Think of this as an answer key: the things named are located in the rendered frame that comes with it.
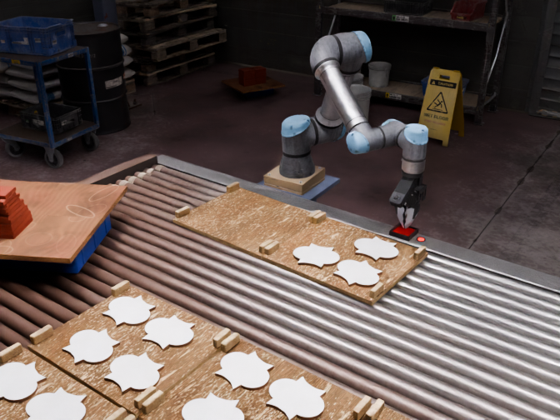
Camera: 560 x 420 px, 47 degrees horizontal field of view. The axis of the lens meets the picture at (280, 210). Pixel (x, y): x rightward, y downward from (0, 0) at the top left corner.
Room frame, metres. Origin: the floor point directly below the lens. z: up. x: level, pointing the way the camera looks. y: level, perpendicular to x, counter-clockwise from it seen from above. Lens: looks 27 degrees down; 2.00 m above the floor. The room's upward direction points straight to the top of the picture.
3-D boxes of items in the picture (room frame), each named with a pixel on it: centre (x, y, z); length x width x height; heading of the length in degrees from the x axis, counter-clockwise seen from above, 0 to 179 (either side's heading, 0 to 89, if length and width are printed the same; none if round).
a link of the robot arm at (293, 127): (2.48, -0.07, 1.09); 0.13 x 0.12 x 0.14; 115
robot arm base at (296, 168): (2.48, -0.07, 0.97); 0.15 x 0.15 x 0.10
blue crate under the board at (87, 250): (1.86, 0.76, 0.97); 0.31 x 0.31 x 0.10; 83
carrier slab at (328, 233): (1.78, -0.21, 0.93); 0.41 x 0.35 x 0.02; 52
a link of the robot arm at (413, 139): (1.97, -0.44, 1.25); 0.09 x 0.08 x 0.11; 25
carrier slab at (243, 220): (2.04, 0.11, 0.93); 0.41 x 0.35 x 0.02; 51
